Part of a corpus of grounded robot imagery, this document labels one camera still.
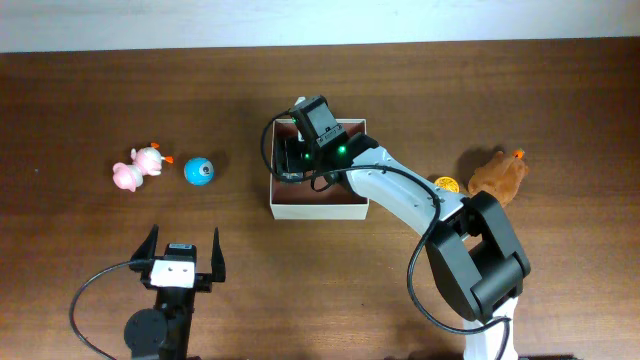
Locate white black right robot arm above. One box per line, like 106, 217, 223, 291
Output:
261, 95, 531, 359

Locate beige cardboard box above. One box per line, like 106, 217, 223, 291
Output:
269, 118, 370, 220

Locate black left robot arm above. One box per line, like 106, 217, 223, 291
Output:
124, 226, 226, 360

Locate pink white duck toy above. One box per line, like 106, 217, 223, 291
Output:
112, 143, 174, 192

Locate yellow ball toy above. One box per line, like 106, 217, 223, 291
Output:
434, 176, 460, 193

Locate blue ball toy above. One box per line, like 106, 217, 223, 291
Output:
184, 157, 215, 186

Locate brown plush toy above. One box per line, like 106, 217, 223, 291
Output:
468, 149, 529, 207

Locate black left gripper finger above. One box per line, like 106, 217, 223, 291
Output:
211, 227, 226, 283
130, 224, 159, 266

